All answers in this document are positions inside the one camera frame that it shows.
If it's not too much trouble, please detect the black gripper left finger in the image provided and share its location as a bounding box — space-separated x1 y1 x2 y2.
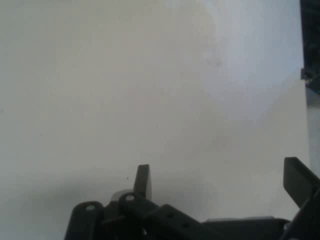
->
63 163 208 240

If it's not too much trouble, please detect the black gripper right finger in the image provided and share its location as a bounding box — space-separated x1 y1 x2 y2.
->
282 156 320 240

